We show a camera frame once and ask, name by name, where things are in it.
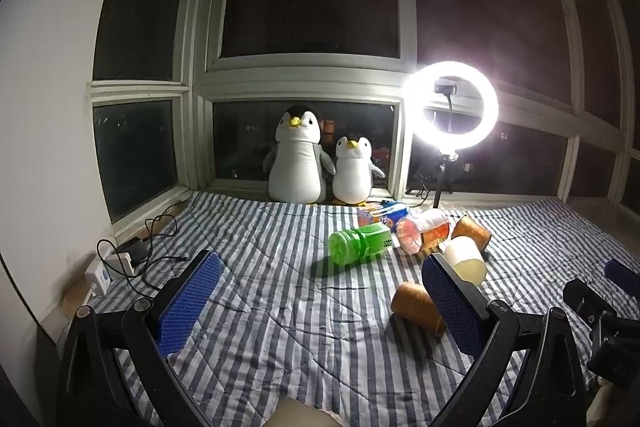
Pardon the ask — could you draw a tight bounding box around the brown paper cup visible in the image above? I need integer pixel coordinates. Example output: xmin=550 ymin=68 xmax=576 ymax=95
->
xmin=390 ymin=281 xmax=447 ymax=338
xmin=451 ymin=215 xmax=493 ymax=254

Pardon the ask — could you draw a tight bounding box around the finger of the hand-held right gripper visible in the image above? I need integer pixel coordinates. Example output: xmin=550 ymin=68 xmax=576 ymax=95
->
xmin=562 ymin=278 xmax=620 ymax=334
xmin=602 ymin=258 xmax=640 ymax=304

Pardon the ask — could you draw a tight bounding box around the white window frame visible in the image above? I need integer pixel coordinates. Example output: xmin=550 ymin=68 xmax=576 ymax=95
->
xmin=90 ymin=0 xmax=640 ymax=219

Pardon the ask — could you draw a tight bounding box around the black cable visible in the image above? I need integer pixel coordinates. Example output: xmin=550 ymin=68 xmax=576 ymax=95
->
xmin=95 ymin=201 xmax=190 ymax=293

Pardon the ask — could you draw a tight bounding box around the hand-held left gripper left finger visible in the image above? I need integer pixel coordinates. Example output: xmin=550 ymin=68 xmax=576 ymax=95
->
xmin=56 ymin=249 xmax=223 ymax=427

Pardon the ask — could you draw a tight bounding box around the green plastic cup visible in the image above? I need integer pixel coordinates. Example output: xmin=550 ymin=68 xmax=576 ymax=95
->
xmin=327 ymin=224 xmax=394 ymax=266

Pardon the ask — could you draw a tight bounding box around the black ring light tripod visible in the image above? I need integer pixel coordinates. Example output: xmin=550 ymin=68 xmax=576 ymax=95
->
xmin=405 ymin=151 xmax=455 ymax=210

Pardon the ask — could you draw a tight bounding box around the large penguin plush toy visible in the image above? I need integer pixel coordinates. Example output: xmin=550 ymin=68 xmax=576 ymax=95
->
xmin=263 ymin=105 xmax=337 ymax=206

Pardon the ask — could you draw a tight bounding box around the small penguin plush toy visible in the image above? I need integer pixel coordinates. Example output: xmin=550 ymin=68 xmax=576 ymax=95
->
xmin=332 ymin=136 xmax=386 ymax=206

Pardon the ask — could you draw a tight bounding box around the blue snack packet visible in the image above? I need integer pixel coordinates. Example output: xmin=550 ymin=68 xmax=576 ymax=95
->
xmin=357 ymin=201 xmax=411 ymax=228

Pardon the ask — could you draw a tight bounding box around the striped blue white blanket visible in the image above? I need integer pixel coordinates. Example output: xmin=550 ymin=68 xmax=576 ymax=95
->
xmin=85 ymin=192 xmax=640 ymax=427

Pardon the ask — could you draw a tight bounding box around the clear cup with pink lid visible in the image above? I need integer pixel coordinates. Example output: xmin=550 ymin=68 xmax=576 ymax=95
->
xmin=396 ymin=208 xmax=454 ymax=255

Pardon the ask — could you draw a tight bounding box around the black power adapter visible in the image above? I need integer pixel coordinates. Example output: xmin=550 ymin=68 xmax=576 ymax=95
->
xmin=117 ymin=237 xmax=151 ymax=263

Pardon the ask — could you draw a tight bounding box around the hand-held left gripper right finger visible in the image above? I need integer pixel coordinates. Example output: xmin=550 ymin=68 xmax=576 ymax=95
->
xmin=421 ymin=252 xmax=588 ymax=427

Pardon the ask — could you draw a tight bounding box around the cream white cup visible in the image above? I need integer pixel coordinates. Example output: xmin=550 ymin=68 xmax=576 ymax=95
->
xmin=443 ymin=237 xmax=488 ymax=286

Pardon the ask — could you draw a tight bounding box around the white power strip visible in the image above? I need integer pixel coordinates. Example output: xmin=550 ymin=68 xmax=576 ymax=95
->
xmin=84 ymin=252 xmax=136 ymax=296

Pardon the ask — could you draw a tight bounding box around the black gooseneck phone holder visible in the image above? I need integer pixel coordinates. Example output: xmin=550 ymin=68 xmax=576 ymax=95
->
xmin=434 ymin=78 xmax=461 ymax=136

